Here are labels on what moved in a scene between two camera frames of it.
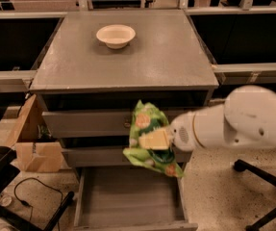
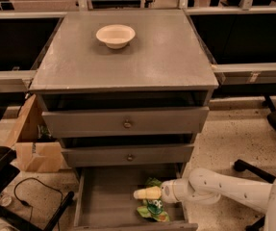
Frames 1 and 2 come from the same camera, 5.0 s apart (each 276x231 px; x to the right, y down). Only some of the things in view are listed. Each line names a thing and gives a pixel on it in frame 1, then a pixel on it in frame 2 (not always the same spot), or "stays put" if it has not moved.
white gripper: (182, 133) -> (168, 191)
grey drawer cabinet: (94, 65) stays put
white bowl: (115, 36) stays put
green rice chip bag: (147, 117) -> (153, 208)
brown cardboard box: (33, 139) stays put
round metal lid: (4, 200) stays put
